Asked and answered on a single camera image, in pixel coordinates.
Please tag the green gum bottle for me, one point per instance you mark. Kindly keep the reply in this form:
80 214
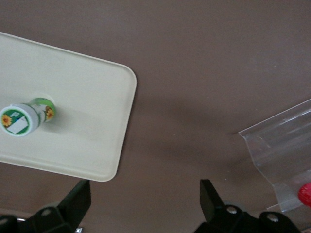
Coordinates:
26 116

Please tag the beige plastic tray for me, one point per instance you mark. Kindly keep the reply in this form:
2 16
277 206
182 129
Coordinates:
73 97

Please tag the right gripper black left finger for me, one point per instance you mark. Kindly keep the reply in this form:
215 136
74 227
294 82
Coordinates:
70 208

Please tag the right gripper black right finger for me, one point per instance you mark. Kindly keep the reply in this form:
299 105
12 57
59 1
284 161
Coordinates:
218 216

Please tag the red gum bottle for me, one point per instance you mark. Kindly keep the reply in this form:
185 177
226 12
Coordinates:
305 195

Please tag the clear acrylic stepped display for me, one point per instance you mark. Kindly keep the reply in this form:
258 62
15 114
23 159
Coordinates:
284 145

